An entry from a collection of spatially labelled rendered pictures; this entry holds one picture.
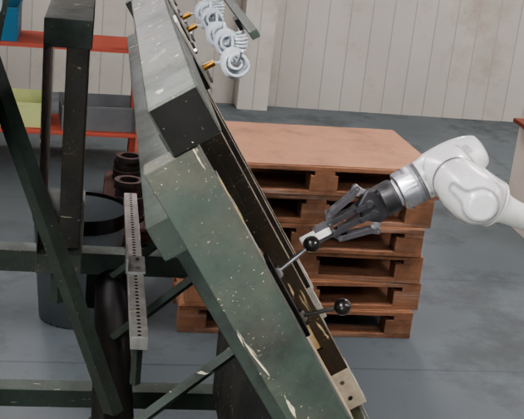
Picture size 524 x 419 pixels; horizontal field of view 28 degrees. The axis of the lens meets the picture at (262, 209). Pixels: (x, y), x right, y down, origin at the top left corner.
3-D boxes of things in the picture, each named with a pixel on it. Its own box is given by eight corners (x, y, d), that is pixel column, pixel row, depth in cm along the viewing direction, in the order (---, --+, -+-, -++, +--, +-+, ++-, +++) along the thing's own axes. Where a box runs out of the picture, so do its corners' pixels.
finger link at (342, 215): (374, 206, 229) (372, 201, 228) (328, 229, 229) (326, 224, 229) (370, 200, 232) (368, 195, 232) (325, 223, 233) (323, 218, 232)
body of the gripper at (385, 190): (400, 203, 236) (363, 222, 236) (384, 172, 233) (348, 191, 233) (408, 214, 229) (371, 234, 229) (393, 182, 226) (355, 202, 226)
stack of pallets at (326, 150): (374, 273, 639) (396, 128, 610) (418, 338, 556) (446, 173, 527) (162, 267, 615) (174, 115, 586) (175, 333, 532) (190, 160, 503)
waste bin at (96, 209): (125, 299, 565) (131, 195, 547) (116, 337, 521) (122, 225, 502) (37, 292, 562) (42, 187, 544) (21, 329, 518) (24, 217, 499)
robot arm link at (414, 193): (406, 158, 233) (382, 170, 233) (417, 170, 225) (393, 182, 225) (422, 191, 236) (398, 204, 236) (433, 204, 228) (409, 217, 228)
